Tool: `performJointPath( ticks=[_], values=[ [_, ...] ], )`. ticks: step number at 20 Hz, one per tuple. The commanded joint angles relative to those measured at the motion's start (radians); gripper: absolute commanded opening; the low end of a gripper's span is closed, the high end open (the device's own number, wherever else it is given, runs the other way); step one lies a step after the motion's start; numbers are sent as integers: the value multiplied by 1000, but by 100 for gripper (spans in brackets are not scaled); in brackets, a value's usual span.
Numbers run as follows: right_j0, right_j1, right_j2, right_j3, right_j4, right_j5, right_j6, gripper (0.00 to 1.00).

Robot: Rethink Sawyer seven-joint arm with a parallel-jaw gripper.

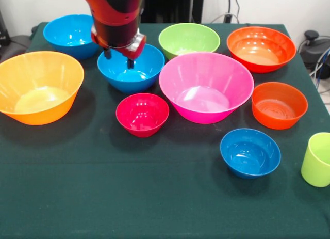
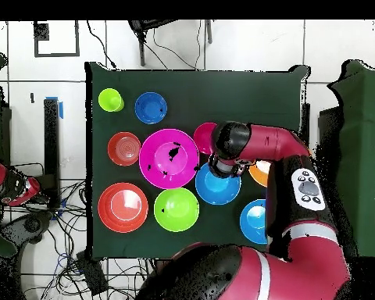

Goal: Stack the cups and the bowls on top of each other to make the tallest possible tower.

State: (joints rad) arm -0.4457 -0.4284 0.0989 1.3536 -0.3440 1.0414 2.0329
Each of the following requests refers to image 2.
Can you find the small dark blue bowl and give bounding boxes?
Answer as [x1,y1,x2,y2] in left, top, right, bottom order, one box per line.
[134,91,169,125]

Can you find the lime green plastic bowl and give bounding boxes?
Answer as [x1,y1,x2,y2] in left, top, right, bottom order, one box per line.
[153,186,201,233]

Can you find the large orange plastic bowl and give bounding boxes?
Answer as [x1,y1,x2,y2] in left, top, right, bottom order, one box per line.
[248,159,272,188]

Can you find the tangle of floor cables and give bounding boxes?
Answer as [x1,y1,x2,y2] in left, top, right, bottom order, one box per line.
[20,162,159,300]

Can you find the black camera tripod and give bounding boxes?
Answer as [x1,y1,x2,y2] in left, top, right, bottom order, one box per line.
[127,20,213,67]

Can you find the long black bar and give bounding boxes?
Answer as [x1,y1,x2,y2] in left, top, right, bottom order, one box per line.
[43,98,61,209]

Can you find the small crimson red bowl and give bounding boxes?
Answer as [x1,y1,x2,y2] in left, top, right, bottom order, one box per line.
[192,122,218,155]

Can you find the black power brick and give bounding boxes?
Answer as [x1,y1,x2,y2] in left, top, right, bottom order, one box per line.
[75,251,109,296]

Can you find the black square floor frame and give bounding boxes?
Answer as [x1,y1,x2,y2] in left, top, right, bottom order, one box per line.
[33,20,81,58]

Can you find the small red-orange plastic bowl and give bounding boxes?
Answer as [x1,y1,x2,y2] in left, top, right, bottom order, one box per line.
[106,131,142,167]

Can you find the wide red-orange plastic bowl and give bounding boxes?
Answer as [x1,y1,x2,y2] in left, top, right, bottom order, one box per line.
[97,181,150,234]

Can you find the lime green plastic cup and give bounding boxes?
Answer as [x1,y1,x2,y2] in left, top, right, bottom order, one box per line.
[97,87,125,113]

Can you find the black round floor stand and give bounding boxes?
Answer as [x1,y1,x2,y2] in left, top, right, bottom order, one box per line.
[0,211,55,251]

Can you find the black floor cable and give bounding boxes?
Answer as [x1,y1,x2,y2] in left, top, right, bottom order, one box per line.
[86,20,118,70]

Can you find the light blue plastic bowl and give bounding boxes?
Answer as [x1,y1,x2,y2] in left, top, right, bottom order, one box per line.
[239,198,268,245]
[195,162,242,206]

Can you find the large pink plastic bowl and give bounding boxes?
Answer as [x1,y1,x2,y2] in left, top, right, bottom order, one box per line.
[138,128,200,191]

